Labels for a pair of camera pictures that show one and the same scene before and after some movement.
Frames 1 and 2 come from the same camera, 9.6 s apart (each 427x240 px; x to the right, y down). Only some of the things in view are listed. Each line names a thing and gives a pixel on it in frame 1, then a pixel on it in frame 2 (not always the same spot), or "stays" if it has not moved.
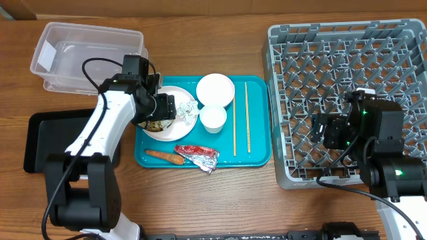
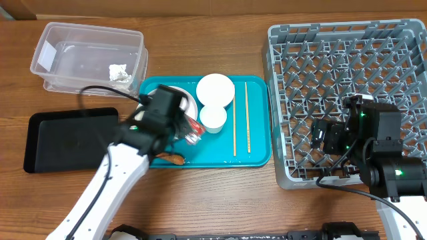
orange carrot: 173,159 stays
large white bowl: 215,89 stays
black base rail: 339,231 stays
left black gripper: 167,109 → 184,126
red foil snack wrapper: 204,157 → 197,131
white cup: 213,118 stays
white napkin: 187,111 → 117,73
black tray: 53,133 stays
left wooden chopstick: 234,128 stays
